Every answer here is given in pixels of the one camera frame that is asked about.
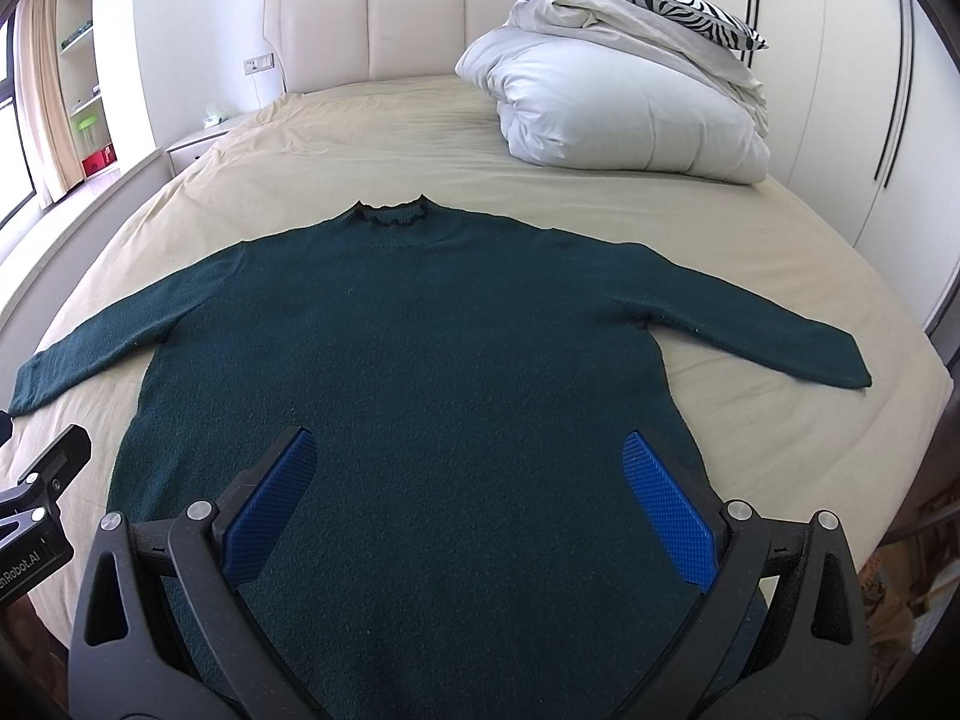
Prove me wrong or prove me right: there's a dark green knit sweater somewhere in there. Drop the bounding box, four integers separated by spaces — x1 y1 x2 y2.
10 199 871 718

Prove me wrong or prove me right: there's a beige bed sheet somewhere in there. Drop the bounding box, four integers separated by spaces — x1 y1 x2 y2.
2 76 952 635

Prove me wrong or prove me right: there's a black framed window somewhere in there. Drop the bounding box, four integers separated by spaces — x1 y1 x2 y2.
0 20 34 224

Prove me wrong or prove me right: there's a red storage box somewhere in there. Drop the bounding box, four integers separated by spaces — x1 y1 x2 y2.
82 143 117 177

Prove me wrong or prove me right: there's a white bedside table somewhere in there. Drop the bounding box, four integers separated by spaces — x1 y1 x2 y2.
166 112 251 176

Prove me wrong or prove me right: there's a white open bookshelf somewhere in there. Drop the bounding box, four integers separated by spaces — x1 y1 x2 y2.
55 0 112 161

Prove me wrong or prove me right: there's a beige curtain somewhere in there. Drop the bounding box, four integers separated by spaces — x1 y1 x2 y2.
13 0 85 210

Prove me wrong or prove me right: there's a white wardrobe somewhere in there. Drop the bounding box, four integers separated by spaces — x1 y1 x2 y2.
711 0 958 328

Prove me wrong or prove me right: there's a white folded duvet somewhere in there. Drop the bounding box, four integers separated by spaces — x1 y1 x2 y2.
455 0 770 185

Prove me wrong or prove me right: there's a beige upholstered headboard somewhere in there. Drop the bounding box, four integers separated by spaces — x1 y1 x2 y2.
262 0 512 93

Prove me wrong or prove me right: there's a wall power socket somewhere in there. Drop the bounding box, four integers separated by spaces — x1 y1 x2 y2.
242 54 275 75

